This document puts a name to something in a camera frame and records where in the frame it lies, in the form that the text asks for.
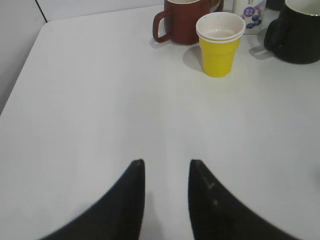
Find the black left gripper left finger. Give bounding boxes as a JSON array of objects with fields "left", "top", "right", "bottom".
[{"left": 44, "top": 159, "right": 145, "bottom": 240}]

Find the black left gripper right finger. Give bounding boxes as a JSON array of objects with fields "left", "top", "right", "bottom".
[{"left": 189, "top": 159, "right": 320, "bottom": 240}]

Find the yellow paper cup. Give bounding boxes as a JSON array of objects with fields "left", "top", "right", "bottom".
[{"left": 196, "top": 12, "right": 245, "bottom": 78}]

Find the black mug near front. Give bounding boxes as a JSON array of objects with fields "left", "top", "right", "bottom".
[{"left": 264, "top": 0, "right": 320, "bottom": 64}]

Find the white purple yogurt bottle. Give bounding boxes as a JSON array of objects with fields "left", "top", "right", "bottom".
[{"left": 232, "top": 0, "right": 267, "bottom": 35}]

